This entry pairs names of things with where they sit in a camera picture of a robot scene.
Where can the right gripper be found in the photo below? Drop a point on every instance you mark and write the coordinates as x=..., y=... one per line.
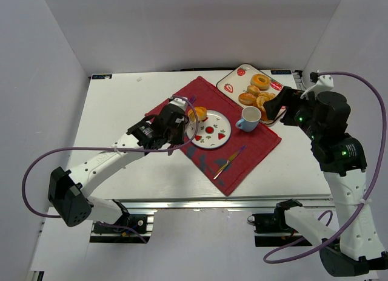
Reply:
x=288, y=103

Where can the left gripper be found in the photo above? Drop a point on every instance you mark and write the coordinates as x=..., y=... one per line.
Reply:
x=176, y=130

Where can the metal serving tongs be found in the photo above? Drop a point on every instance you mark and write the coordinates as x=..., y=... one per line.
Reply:
x=192, y=123

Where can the croissant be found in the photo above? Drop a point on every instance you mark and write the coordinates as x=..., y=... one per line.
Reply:
x=197, y=113

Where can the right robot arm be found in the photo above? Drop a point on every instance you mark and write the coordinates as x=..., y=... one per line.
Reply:
x=355, y=249

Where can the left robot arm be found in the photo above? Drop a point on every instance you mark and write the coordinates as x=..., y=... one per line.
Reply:
x=70, y=192

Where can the large sesame flower bread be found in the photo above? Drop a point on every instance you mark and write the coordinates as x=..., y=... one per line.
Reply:
x=262, y=98

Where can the light blue mug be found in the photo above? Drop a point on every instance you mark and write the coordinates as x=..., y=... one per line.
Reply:
x=250, y=117

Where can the sugared cream bun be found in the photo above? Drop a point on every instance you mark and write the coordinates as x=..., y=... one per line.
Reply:
x=247, y=99

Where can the small round bun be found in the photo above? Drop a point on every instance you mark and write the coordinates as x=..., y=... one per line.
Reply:
x=253, y=90

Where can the iridescent fork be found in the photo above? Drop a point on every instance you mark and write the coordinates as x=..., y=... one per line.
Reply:
x=192, y=99

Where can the right table logo sticker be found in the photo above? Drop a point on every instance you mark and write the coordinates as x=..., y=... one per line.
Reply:
x=281, y=72

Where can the table logo sticker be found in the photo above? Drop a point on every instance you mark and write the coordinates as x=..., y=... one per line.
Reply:
x=101, y=76
x=281, y=72

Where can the strawberry pattern tray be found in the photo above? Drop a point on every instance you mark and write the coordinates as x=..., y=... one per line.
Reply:
x=236, y=82

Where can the watermelon pattern plate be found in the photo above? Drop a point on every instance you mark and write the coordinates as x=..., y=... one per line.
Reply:
x=213, y=132

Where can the iridescent table knife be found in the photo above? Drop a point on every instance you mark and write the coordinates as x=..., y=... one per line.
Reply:
x=228, y=161

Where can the red cloth placemat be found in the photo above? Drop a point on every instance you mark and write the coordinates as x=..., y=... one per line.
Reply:
x=259, y=142

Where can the left table logo sticker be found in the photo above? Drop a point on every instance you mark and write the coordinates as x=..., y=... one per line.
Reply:
x=101, y=76

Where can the glazed ring donut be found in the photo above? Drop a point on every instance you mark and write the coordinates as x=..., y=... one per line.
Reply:
x=261, y=81

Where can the aluminium table rail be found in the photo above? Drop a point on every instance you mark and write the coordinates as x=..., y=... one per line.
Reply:
x=225, y=202

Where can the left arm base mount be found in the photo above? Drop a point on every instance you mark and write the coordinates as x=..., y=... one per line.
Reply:
x=129, y=228

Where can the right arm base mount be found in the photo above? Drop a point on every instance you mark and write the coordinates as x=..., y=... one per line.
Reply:
x=271, y=229

